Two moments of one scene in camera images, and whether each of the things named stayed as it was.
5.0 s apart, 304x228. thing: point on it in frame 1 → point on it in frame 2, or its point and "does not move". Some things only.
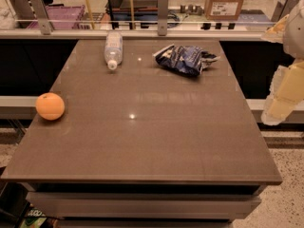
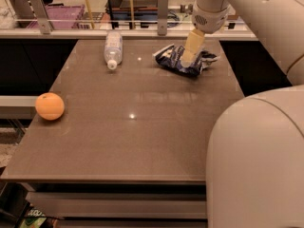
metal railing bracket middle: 162,13 does not move
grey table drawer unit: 142,205 does not move
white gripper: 295,37 → 211,20
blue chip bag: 184,61 does not move
